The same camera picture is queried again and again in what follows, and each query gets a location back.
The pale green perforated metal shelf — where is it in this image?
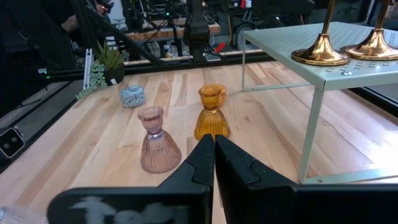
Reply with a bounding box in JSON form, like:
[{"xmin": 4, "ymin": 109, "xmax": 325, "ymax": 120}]
[{"xmin": 241, "ymin": 21, "xmax": 398, "ymax": 185}]

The white table camera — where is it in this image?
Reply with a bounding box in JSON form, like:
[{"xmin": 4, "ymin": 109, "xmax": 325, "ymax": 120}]
[{"xmin": 0, "ymin": 126, "xmax": 26, "ymax": 159}]

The white plastic strip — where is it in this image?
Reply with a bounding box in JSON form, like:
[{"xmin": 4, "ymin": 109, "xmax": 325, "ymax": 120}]
[{"xmin": 82, "ymin": 47, "xmax": 94, "ymax": 91}]

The tall gold candlestick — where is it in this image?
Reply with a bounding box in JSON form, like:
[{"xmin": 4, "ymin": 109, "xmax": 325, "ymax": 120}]
[{"xmin": 340, "ymin": 0, "xmax": 398, "ymax": 62}]

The person's hand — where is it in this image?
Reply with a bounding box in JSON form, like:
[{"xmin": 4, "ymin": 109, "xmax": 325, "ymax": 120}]
[{"xmin": 61, "ymin": 14, "xmax": 79, "ymax": 33}]

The wooden workbench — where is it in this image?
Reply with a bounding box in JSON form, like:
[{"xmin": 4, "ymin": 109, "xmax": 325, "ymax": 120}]
[{"xmin": 124, "ymin": 21, "xmax": 222, "ymax": 43}]

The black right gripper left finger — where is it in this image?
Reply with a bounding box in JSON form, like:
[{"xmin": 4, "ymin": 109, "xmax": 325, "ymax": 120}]
[{"xmin": 46, "ymin": 134, "xmax": 215, "ymax": 224}]

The amber ribbed glass candle holder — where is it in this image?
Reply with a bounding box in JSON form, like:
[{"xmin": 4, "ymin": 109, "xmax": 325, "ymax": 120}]
[{"xmin": 193, "ymin": 85, "xmax": 231, "ymax": 141}]

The person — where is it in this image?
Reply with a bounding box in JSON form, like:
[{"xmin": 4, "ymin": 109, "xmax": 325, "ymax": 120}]
[{"xmin": 93, "ymin": 0, "xmax": 129, "ymax": 32}]

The medium gold candlestick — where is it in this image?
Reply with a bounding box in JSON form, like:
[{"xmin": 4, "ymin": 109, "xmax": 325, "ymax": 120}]
[{"xmin": 290, "ymin": 0, "xmax": 352, "ymax": 67}]

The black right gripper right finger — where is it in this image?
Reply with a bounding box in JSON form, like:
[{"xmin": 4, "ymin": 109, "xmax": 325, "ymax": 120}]
[{"xmin": 215, "ymin": 134, "xmax": 398, "ymax": 224}]

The potted succulent plant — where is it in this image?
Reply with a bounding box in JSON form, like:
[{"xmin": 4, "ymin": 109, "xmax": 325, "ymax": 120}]
[{"xmin": 75, "ymin": 40, "xmax": 126, "ymax": 101}]

